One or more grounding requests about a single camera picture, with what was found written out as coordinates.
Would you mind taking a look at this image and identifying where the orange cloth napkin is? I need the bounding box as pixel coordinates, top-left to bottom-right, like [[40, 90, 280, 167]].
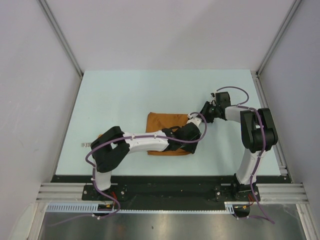
[[145, 112, 190, 157]]

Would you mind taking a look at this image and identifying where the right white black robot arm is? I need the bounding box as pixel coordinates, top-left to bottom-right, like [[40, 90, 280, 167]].
[[200, 91, 278, 201]]

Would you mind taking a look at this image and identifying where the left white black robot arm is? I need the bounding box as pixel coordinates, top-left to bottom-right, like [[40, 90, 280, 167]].
[[86, 122, 203, 200]]

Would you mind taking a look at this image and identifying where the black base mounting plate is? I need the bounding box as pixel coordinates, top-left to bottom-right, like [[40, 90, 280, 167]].
[[51, 175, 291, 211]]

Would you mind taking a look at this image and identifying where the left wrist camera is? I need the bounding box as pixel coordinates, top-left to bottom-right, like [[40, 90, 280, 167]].
[[186, 113, 202, 127]]

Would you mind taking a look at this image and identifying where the white slotted cable duct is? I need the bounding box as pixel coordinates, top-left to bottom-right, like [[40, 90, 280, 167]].
[[46, 203, 235, 214]]

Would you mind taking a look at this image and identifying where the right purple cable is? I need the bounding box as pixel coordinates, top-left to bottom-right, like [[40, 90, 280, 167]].
[[216, 86, 276, 225]]

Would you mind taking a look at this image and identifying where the right aluminium frame post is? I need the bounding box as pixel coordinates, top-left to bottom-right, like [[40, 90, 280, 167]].
[[255, 0, 303, 77]]

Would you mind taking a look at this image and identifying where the aluminium frame post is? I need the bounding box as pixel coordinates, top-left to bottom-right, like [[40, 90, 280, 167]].
[[36, 0, 84, 79], [255, 0, 303, 77]]

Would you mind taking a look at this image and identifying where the left aluminium frame post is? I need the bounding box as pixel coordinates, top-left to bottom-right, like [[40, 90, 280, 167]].
[[36, 0, 84, 79]]

